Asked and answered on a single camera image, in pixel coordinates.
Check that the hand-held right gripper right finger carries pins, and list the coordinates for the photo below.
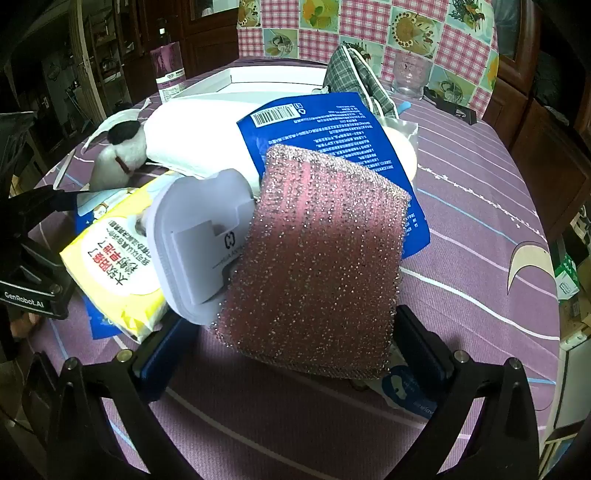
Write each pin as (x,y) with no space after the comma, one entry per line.
(429,350)

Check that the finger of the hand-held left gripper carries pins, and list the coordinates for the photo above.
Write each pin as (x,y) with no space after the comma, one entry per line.
(55,201)

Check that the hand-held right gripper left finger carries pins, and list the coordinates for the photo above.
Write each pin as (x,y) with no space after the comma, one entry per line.
(154,369)

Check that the white black plush dog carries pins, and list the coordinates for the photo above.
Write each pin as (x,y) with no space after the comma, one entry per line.
(117,157)

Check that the yellow wet wipes packet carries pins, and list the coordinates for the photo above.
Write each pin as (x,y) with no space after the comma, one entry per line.
(106,277)

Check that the pink glitter scouring sponge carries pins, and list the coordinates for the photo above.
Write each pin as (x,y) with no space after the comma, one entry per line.
(314,258)

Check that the blue printed packet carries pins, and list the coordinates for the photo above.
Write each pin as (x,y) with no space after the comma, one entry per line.
(332,134)

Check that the white cardboard box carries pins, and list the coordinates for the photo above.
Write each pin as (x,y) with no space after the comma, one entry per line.
(258,76)

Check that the white paper strip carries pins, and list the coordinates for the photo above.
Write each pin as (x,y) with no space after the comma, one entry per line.
(62,173)

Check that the white packet with blue print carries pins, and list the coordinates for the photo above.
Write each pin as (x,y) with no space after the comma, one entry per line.
(406,390)

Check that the white plastic blister package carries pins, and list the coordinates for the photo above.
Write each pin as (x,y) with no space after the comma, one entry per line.
(194,258)

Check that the purple striped tablecloth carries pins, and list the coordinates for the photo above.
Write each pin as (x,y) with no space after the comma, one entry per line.
(461,207)

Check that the green white carton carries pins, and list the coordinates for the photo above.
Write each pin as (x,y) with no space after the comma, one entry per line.
(565,277)

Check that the purple white bottle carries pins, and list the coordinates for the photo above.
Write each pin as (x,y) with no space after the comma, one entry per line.
(168,78)

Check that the dark wooden cabinet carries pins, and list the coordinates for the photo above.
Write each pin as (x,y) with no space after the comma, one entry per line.
(207,37)
(531,129)

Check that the clear glass cup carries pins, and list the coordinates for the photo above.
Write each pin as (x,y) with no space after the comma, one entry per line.
(411,78)

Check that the pink checkered chair cover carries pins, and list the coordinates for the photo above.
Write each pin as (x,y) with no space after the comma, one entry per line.
(323,27)

